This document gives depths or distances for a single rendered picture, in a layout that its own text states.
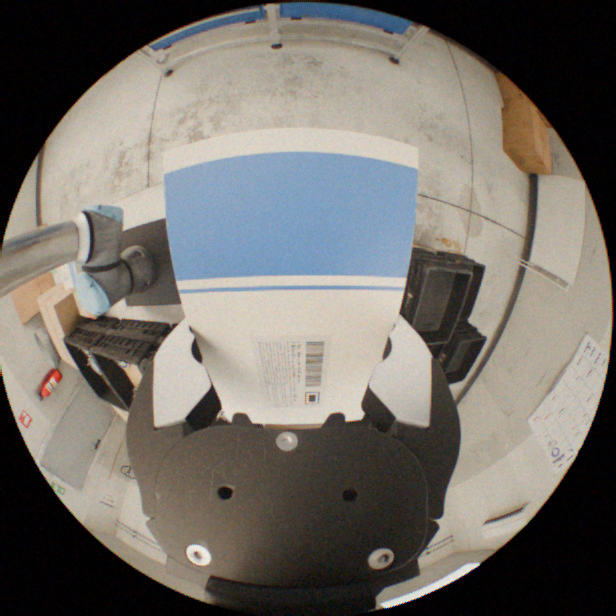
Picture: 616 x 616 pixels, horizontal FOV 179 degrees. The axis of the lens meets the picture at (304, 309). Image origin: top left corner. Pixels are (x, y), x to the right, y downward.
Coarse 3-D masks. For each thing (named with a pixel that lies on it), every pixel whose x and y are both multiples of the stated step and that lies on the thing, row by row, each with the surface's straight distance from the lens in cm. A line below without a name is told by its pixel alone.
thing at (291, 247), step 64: (192, 192) 10; (256, 192) 9; (320, 192) 9; (384, 192) 10; (192, 256) 10; (256, 256) 9; (320, 256) 9; (384, 256) 10; (192, 320) 12; (256, 320) 10; (320, 320) 10; (384, 320) 11; (256, 384) 14; (320, 384) 14
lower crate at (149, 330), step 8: (128, 320) 92; (136, 320) 88; (144, 320) 85; (120, 328) 90; (128, 328) 87; (136, 328) 83; (144, 328) 80; (152, 328) 79; (160, 328) 77; (168, 328) 78; (128, 336) 79; (136, 336) 76; (144, 336) 74; (152, 336) 72; (160, 336) 74
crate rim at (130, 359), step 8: (96, 352) 82; (104, 352) 78; (112, 352) 75; (96, 360) 88; (120, 360) 71; (128, 360) 67; (136, 360) 65; (104, 376) 93; (112, 384) 95; (128, 408) 105
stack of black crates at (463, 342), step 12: (456, 324) 143; (468, 324) 151; (456, 336) 128; (468, 336) 136; (480, 336) 141; (432, 348) 145; (444, 348) 136; (456, 348) 126; (468, 348) 157; (480, 348) 150; (444, 360) 137; (456, 360) 157; (468, 360) 158; (444, 372) 136; (456, 372) 167; (468, 372) 161
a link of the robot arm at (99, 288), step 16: (80, 272) 56; (96, 272) 53; (112, 272) 53; (128, 272) 59; (80, 288) 57; (96, 288) 52; (112, 288) 55; (128, 288) 60; (96, 304) 53; (112, 304) 57
